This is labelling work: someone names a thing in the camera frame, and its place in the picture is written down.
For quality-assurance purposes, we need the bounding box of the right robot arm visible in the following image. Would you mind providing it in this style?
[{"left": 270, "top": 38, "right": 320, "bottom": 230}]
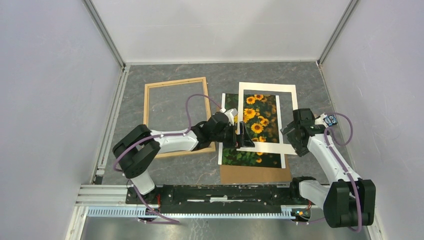
[{"left": 281, "top": 108, "right": 377, "bottom": 232}]

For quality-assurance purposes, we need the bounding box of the black blue toy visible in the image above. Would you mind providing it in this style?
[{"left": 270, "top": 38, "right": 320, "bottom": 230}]
[{"left": 323, "top": 114, "right": 338, "bottom": 127}]

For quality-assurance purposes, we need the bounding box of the white slotted cable duct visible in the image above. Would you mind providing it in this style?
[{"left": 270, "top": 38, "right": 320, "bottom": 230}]
[{"left": 86, "top": 206, "right": 311, "bottom": 220}]

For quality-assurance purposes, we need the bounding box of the white photo mat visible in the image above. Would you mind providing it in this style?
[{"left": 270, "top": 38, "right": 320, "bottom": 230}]
[{"left": 237, "top": 82, "right": 298, "bottom": 155}]

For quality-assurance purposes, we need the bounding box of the brown backing board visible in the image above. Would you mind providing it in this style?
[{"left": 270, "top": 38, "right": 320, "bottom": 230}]
[{"left": 219, "top": 154, "right": 292, "bottom": 184}]

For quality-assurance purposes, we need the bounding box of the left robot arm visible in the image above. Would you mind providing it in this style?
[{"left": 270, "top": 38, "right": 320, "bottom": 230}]
[{"left": 112, "top": 108, "right": 255, "bottom": 204}]

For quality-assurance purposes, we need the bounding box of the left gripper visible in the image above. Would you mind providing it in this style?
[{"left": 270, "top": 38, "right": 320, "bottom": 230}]
[{"left": 211, "top": 122, "right": 255, "bottom": 150}]

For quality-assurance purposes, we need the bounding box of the wooden picture frame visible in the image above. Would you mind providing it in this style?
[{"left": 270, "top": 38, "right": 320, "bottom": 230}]
[{"left": 143, "top": 76, "right": 216, "bottom": 158}]

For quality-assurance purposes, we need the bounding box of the sunflower photo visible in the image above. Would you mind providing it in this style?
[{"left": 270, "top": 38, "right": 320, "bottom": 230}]
[{"left": 218, "top": 94, "right": 284, "bottom": 169}]

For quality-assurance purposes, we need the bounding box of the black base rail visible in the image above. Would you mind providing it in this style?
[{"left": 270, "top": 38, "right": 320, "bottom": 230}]
[{"left": 125, "top": 184, "right": 316, "bottom": 222}]

